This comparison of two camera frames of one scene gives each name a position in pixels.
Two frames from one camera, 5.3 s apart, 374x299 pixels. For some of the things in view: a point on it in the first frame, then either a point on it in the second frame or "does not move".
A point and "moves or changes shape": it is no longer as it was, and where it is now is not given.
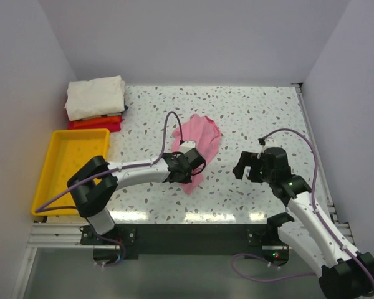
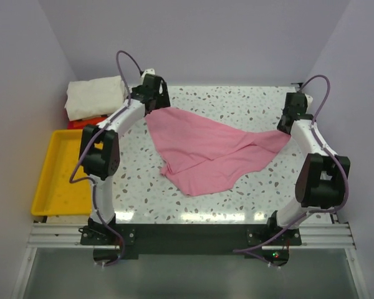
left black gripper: [187, 179] to [163, 101]
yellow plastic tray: [70, 150] does not move
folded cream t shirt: [93, 98] does not move
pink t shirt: [206, 134] moves or changes shape
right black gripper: [250, 159] to [278, 126]
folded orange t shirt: [104, 120] does not move
